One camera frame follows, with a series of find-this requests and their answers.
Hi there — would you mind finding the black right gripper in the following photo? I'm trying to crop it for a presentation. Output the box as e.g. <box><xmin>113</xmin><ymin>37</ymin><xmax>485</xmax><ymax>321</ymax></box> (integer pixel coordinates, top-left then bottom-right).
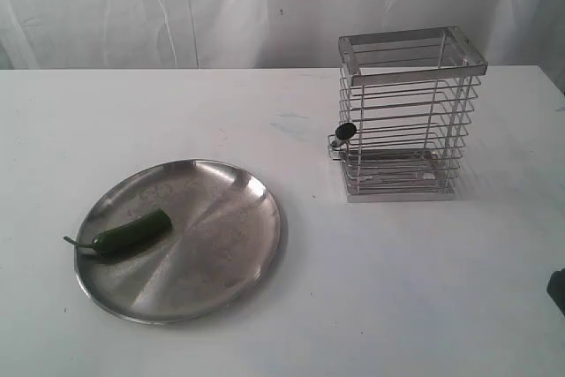
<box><xmin>546</xmin><ymin>268</ymin><xmax>565</xmax><ymax>306</ymax></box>

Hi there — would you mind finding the steel wire utensil basket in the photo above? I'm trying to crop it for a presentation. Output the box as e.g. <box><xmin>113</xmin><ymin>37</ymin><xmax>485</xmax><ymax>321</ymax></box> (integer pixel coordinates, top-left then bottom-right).
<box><xmin>328</xmin><ymin>26</ymin><xmax>488</xmax><ymax>203</ymax></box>

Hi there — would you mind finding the black kitchen knife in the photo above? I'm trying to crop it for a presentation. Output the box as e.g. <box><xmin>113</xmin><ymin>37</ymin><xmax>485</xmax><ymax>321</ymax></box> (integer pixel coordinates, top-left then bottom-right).
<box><xmin>330</xmin><ymin>122</ymin><xmax>358</xmax><ymax>149</ymax></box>

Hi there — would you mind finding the green cucumber with stem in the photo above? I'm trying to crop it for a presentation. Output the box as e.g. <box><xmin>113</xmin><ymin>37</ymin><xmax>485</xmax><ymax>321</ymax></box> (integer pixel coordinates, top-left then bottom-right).
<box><xmin>63</xmin><ymin>208</ymin><xmax>173</xmax><ymax>255</ymax></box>

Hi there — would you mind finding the round stainless steel plate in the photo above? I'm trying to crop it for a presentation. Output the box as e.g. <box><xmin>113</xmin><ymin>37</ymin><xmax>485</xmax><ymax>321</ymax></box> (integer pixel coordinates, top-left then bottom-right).
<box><xmin>74</xmin><ymin>159</ymin><xmax>286</xmax><ymax>324</ymax></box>

